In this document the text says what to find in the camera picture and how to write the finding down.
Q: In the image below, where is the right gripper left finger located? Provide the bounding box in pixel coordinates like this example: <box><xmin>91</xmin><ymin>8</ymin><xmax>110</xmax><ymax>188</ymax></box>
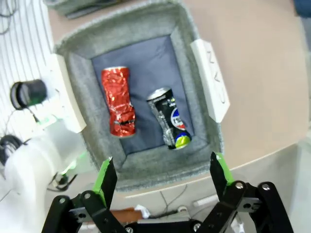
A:
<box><xmin>41</xmin><ymin>156</ymin><xmax>125</xmax><ymax>233</ymax></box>

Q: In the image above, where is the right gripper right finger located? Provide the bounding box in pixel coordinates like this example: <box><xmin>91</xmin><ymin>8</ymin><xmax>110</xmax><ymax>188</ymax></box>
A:
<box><xmin>201</xmin><ymin>151</ymin><xmax>294</xmax><ymax>233</ymax></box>

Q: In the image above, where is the crushed red can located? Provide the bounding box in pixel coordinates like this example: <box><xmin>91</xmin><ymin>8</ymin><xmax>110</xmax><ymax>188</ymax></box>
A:
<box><xmin>101</xmin><ymin>66</ymin><xmax>137</xmax><ymax>139</ymax></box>

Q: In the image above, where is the crushed black Pepsi can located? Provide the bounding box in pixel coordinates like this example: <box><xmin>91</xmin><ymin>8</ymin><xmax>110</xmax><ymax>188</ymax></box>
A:
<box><xmin>146</xmin><ymin>87</ymin><xmax>193</xmax><ymax>150</ymax></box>

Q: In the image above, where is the grey basket with CAN sign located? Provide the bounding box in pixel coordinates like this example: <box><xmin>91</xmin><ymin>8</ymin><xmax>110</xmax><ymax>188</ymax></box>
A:
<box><xmin>52</xmin><ymin>0</ymin><xmax>225</xmax><ymax>192</ymax></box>

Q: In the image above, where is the white CAN paper sign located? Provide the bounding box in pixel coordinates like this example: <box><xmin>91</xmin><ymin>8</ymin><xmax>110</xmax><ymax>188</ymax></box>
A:
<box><xmin>189</xmin><ymin>38</ymin><xmax>231</xmax><ymax>123</ymax></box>

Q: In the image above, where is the blank white card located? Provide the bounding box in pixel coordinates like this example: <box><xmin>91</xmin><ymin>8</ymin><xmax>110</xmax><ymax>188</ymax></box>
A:
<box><xmin>50</xmin><ymin>53</ymin><xmax>87</xmax><ymax>133</ymax></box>

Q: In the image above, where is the black round cylinder device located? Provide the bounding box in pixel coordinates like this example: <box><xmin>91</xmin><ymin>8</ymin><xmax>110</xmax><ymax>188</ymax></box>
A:
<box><xmin>10</xmin><ymin>79</ymin><xmax>47</xmax><ymax>110</ymax></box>

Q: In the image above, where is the dark blue fabric item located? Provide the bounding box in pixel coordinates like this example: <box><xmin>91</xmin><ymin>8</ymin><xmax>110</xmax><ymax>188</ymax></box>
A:
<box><xmin>293</xmin><ymin>0</ymin><xmax>311</xmax><ymax>18</ymax></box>

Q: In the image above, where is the black cable bundle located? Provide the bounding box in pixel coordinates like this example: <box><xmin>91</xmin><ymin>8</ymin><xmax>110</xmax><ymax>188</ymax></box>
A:
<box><xmin>0</xmin><ymin>134</ymin><xmax>24</xmax><ymax>167</ymax></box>

